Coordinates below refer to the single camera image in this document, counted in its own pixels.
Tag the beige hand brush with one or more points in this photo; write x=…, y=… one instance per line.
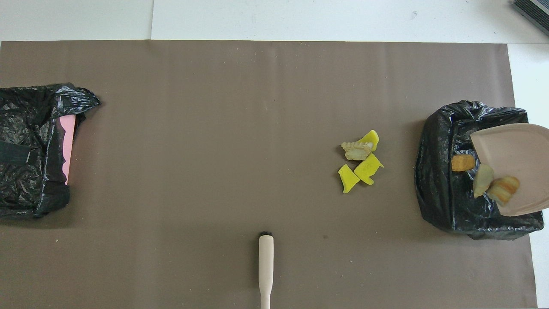
x=266, y=262

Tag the yellow sponge piece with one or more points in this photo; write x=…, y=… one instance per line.
x=347, y=178
x=368, y=168
x=371, y=137

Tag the beige ridged food piece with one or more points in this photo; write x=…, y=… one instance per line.
x=356, y=151

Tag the brown toy bread loaf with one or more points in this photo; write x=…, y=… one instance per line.
x=463, y=163

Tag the pale beige food chunk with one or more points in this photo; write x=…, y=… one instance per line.
x=483, y=180

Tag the toy croissant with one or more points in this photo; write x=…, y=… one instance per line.
x=502, y=189

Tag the pale pink dustpan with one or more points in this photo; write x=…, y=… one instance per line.
x=514, y=150

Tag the crumpled black trash bag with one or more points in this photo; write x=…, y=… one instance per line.
x=25, y=116

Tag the pink plastic bin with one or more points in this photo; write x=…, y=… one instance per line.
x=67, y=146

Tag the black bag covered bin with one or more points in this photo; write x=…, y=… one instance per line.
x=446, y=201

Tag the brown table mat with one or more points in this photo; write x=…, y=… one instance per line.
x=193, y=86

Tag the dark ribbed object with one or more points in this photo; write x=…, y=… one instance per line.
x=534, y=13

